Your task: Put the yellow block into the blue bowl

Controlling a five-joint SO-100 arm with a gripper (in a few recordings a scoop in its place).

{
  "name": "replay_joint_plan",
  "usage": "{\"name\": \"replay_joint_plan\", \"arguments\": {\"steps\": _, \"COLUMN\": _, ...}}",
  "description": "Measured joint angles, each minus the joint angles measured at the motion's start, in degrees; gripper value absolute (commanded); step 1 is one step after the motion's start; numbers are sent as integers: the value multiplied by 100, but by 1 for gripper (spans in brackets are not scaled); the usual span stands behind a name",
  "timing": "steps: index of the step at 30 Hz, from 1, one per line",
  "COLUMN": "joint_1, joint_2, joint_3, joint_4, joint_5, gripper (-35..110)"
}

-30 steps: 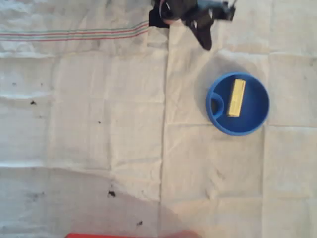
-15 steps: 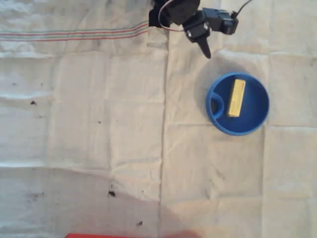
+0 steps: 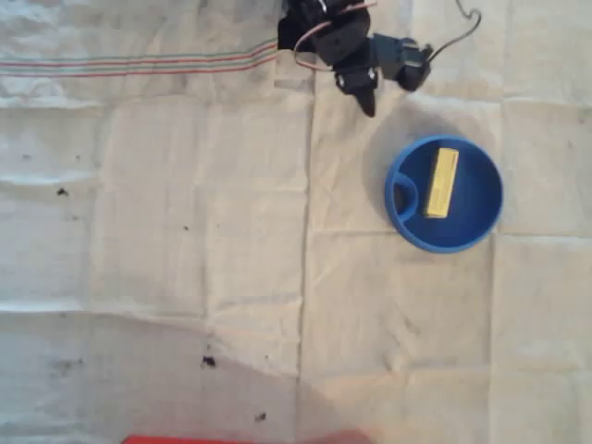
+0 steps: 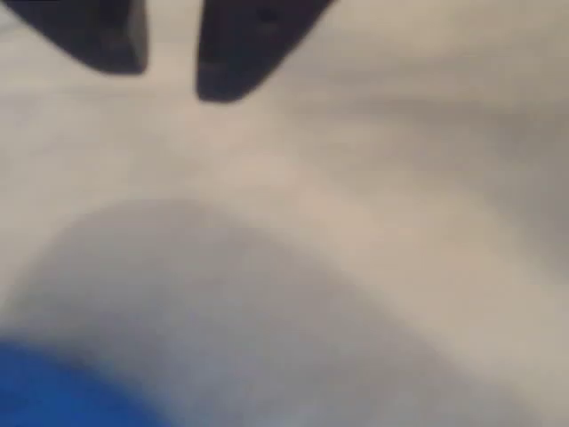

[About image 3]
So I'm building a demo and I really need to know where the red flat object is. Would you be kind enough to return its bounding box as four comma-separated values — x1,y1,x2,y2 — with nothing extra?
120,432,372,444

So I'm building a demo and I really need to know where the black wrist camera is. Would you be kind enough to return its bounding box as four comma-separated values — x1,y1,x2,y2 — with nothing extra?
397,43,435,93

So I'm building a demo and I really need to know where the black camera cable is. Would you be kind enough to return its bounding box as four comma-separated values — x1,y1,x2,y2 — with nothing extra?
429,0,483,61

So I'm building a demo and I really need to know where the white creased cloth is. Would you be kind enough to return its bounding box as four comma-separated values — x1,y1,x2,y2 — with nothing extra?
0,0,592,444

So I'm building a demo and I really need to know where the yellow rectangular block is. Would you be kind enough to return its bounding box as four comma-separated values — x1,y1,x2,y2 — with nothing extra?
422,147,461,220

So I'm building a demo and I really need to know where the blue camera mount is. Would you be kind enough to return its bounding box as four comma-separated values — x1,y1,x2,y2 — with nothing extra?
368,32,420,83

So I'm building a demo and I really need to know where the red and white servo wire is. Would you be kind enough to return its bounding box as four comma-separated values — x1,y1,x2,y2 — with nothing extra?
292,18,337,73

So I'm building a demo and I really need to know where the white cloth with coloured stripes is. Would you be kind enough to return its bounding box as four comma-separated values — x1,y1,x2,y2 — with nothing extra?
0,0,279,110

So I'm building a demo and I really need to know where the blue round bowl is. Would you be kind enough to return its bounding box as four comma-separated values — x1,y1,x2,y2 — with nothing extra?
383,134,505,255

